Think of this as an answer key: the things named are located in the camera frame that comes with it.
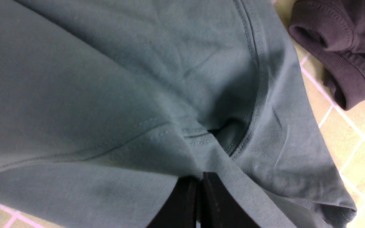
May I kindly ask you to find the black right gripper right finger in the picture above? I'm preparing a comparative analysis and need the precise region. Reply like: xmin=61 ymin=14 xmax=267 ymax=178
xmin=200 ymin=172 xmax=260 ymax=228

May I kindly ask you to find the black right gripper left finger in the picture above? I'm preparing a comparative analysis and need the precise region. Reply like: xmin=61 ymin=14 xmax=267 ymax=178
xmin=148 ymin=177 xmax=198 ymax=228

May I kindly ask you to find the green long-sleeve top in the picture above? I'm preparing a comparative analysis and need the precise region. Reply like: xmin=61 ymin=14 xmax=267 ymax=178
xmin=0 ymin=0 xmax=357 ymax=228

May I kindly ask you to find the dark brown-grey crumpled garment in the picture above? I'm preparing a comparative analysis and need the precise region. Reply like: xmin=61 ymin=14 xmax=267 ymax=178
xmin=288 ymin=0 xmax=365 ymax=110

